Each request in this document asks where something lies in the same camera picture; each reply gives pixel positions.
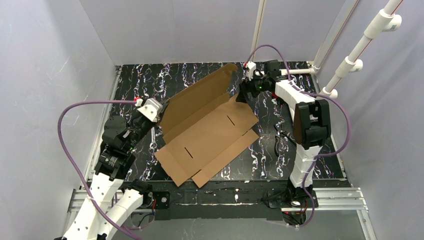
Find brown cardboard box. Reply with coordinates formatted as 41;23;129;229
155;63;259;187

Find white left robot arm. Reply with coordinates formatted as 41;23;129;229
61;106;163;240

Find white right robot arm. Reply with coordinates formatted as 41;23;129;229
236;60;331;188

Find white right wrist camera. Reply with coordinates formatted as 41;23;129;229
243;61;257;76

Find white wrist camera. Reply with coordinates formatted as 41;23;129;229
135;98;164;123
243;61;257;76

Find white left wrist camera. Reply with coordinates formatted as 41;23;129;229
135;98;164;123

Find black handled pliers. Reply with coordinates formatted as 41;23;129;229
274;131;296;158

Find white PVC pipe frame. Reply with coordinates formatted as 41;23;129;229
245;0;363;77

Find white PVC camera pole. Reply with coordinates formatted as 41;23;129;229
320;0;403;99

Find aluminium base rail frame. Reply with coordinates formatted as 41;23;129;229
66;178;367;228

